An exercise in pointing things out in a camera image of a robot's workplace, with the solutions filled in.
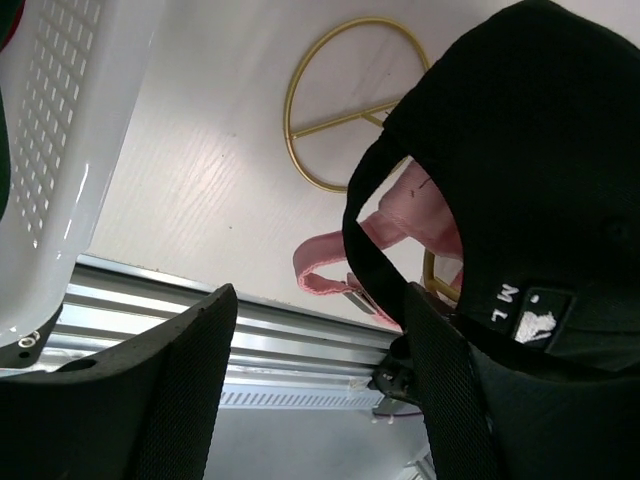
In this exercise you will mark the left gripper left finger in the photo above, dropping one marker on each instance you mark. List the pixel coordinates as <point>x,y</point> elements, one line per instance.
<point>143,409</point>

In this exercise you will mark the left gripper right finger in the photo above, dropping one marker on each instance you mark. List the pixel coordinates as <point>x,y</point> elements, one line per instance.
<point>447,390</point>

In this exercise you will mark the pink baseball cap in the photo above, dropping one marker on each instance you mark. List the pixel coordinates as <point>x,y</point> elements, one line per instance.
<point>412,208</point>

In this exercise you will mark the black baseball cap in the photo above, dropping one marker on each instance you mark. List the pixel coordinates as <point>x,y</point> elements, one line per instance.
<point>529,127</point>

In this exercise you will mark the white plastic basket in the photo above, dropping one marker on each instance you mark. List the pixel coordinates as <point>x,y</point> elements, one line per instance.
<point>70,77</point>

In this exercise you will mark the dark green baseball cap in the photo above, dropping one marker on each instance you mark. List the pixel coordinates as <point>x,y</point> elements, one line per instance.
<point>11,14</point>

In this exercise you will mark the white slotted cable duct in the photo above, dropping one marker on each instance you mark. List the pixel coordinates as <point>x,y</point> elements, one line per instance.
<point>239,397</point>

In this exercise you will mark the aluminium mounting rail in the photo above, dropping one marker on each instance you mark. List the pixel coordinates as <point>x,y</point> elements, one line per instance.
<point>274,346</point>

